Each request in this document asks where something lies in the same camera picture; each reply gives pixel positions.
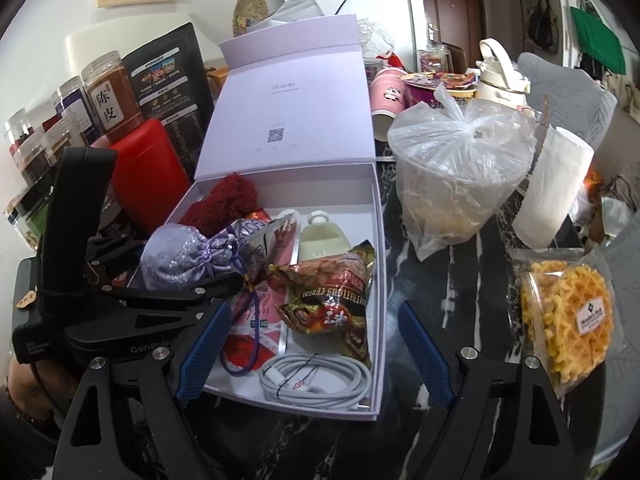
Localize brown door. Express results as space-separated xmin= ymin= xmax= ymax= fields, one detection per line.
xmin=416 ymin=0 xmax=487 ymax=69

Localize clear jar brown contents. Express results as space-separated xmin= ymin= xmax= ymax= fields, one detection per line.
xmin=41 ymin=114 xmax=92 ymax=162

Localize black stand-up pouch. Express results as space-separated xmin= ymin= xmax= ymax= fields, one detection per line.
xmin=121 ymin=21 xmax=217 ymax=182

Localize woven straw fan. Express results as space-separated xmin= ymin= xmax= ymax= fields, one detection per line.
xmin=230 ymin=0 xmax=272 ymax=39

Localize lavender gift box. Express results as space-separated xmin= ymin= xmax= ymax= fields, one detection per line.
xmin=125 ymin=14 xmax=389 ymax=424

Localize waffle cookie packet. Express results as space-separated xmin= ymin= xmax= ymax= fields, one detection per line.
xmin=519 ymin=254 xmax=627 ymax=399

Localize purple instant noodle cup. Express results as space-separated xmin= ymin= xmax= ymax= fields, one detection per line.
xmin=399 ymin=71 xmax=479 ymax=112

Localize clear jar black label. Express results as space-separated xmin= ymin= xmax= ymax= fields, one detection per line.
xmin=16 ymin=131 xmax=57 ymax=184

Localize white refrigerator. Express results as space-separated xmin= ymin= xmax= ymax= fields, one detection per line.
xmin=279 ymin=0 xmax=442 ymax=72

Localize clear jar red label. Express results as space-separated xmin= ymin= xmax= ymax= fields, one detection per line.
xmin=4 ymin=108 xmax=37 ymax=159

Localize white hand cream tube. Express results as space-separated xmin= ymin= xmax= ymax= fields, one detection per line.
xmin=297 ymin=209 xmax=352 ymax=267

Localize pink foil packet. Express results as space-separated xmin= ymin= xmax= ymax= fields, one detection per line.
xmin=221 ymin=214 xmax=302 ymax=397

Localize person's left hand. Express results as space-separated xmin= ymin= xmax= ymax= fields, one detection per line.
xmin=6 ymin=355 xmax=76 ymax=411

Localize person's left forearm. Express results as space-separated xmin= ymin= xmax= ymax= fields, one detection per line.
xmin=0 ymin=400 xmax=63 ymax=480

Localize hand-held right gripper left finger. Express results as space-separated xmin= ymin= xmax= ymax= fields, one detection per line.
xmin=52 ymin=300 xmax=234 ymax=480

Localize clear jar purple label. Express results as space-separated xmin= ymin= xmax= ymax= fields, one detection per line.
xmin=51 ymin=75 xmax=102 ymax=144

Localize grey leaf-patterned chair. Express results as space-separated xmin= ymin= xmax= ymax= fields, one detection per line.
xmin=516 ymin=51 xmax=619 ymax=147

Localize pink panda paper cup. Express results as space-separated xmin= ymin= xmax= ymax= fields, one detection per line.
xmin=369 ymin=66 xmax=412 ymax=144

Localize brown red cereal packet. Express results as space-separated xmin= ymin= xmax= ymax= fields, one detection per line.
xmin=266 ymin=240 xmax=378 ymax=368

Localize lavender tasselled sachet pouch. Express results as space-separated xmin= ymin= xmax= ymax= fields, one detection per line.
xmin=139 ymin=223 xmax=272 ymax=377

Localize white paper towel roll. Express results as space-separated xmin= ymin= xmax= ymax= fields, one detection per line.
xmin=511 ymin=124 xmax=596 ymax=253

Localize tied clear plastic bag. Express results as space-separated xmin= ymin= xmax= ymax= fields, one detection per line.
xmin=386 ymin=84 xmax=537 ymax=262

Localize small brown box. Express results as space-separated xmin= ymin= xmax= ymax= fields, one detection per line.
xmin=204 ymin=64 xmax=232 ymax=92

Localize red canister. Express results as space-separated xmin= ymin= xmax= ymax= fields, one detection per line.
xmin=108 ymin=118 xmax=192 ymax=237

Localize white charging cable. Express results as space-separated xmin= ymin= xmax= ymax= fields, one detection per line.
xmin=258 ymin=351 xmax=373 ymax=408

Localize dark handbag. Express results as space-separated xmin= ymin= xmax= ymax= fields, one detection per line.
xmin=521 ymin=0 xmax=559 ymax=54

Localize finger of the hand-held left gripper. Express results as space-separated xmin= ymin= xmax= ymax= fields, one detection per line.
xmin=84 ymin=239 xmax=147 ymax=285
xmin=101 ymin=273 xmax=244 ymax=314

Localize grey mailer bag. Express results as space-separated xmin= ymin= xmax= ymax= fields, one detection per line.
xmin=259 ymin=0 xmax=324 ymax=29

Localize black lid green label jar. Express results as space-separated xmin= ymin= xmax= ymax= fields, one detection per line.
xmin=11 ymin=181 xmax=52 ymax=254

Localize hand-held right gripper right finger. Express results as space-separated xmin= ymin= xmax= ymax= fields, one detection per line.
xmin=398 ymin=303 xmax=601 ymax=480

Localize red fuzzy scrunchie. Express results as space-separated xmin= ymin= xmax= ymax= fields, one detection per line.
xmin=178 ymin=171 xmax=259 ymax=232

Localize crumpled clear plastic bag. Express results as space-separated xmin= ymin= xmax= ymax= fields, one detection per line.
xmin=356 ymin=16 xmax=397 ymax=59

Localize silver purple snack packet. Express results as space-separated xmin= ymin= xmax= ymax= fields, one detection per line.
xmin=234 ymin=209 xmax=274 ymax=262

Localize cream water bottle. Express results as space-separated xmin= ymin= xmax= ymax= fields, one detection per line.
xmin=471 ymin=38 xmax=532 ymax=109

